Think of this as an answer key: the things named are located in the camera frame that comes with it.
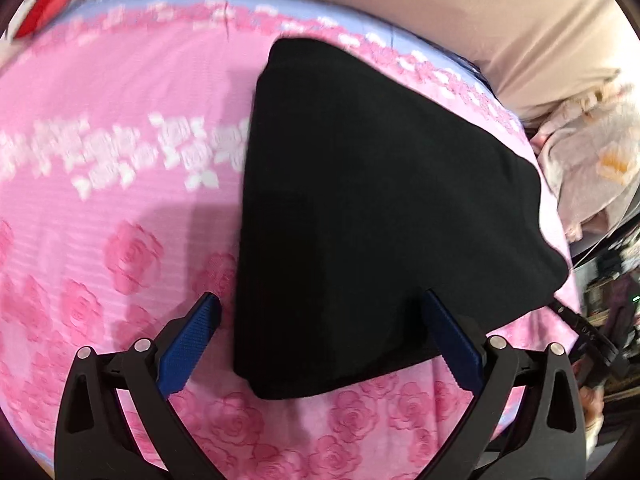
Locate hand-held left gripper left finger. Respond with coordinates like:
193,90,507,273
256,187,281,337
54,292,223,480

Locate black pants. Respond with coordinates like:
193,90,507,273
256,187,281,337
234,37,571,401

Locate cartoon face pillow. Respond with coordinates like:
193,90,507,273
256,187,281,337
0,0,93,43

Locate dark cluttered shelf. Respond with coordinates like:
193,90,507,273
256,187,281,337
572,232,640,411

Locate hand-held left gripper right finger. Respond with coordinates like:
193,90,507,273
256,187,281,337
422,289,587,480

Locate pink rose print blanket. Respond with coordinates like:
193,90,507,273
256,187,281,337
0,0,583,480

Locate pale floral cloth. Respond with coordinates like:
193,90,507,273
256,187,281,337
527,80,640,246

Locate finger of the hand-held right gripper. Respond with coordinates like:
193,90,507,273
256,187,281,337
549,301,583,328

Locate beige curtain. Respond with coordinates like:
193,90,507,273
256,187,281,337
85,0,640,121

